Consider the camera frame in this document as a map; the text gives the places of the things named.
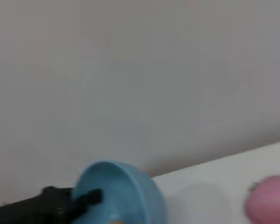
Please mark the blue plastic bowl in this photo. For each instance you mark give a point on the blue plastic bowl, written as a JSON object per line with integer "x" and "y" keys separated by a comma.
{"x": 130, "y": 193}

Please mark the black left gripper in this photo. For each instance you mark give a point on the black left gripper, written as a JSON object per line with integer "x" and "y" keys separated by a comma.
{"x": 32, "y": 210}

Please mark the pink toy peach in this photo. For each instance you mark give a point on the pink toy peach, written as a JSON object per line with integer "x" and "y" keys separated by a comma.
{"x": 270, "y": 200}

